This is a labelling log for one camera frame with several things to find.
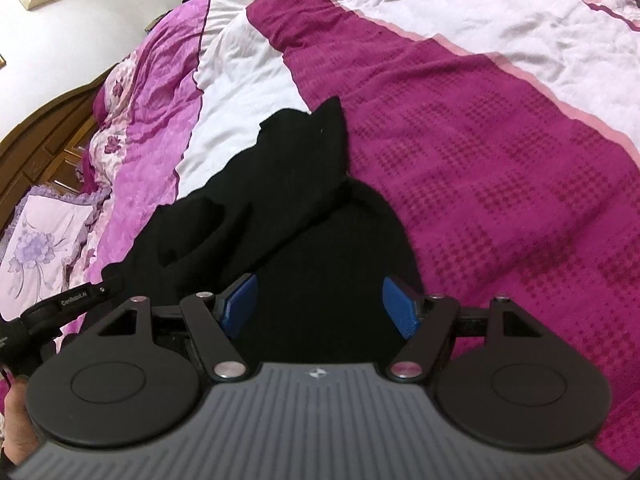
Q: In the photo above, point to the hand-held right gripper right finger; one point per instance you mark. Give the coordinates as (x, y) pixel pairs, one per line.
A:
(400, 306)

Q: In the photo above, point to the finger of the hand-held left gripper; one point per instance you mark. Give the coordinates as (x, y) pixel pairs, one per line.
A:
(112, 287)

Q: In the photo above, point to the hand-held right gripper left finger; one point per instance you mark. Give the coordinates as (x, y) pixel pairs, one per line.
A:
(241, 302)

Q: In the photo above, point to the black garment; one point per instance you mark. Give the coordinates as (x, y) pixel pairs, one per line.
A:
(280, 220)

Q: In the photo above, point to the person's left hand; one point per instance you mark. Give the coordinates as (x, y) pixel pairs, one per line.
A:
(17, 425)

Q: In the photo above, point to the lilac floral pillow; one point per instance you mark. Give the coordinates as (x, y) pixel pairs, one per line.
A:
(40, 250)

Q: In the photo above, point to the pink floral quilt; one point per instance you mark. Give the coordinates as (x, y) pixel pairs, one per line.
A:
(150, 125)

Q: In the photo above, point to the brown wooden headboard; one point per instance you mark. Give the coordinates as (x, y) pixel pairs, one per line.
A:
(40, 130)

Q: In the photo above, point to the magenta and white quilt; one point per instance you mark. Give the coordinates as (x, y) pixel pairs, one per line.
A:
(475, 135)

